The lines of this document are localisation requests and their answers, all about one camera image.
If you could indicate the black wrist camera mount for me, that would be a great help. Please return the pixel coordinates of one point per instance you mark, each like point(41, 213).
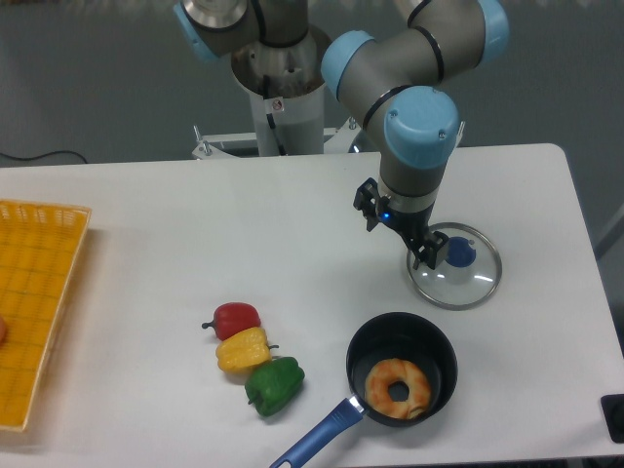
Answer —
point(365, 202)

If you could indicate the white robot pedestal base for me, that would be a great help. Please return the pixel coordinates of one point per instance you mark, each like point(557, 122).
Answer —
point(286, 93)

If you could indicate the glazed toy donut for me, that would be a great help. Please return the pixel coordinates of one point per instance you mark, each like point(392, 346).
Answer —
point(398, 389)

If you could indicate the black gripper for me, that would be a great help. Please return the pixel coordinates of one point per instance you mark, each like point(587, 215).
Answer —
point(413, 228)

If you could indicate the green toy bell pepper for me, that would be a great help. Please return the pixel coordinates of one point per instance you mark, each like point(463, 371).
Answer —
point(272, 386)

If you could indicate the red toy bell pepper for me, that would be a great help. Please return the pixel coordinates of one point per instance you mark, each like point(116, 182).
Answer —
point(231, 318)

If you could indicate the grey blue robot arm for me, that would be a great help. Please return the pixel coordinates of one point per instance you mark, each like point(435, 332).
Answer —
point(389, 87)

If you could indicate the black saucepan blue handle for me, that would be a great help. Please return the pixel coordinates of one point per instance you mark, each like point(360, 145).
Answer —
point(398, 335)

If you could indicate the yellow toy bell pepper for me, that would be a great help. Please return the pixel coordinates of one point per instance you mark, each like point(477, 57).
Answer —
point(245, 351)

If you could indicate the yellow plastic basket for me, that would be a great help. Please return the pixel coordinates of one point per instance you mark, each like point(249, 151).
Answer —
point(40, 245)

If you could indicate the black device at table edge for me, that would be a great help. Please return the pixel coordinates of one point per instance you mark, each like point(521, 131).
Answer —
point(613, 409)

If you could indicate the glass pot lid blue knob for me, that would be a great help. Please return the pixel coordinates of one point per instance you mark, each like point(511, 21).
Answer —
point(468, 276)

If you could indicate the grey table leg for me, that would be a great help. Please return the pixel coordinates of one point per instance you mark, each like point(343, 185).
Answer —
point(610, 234)

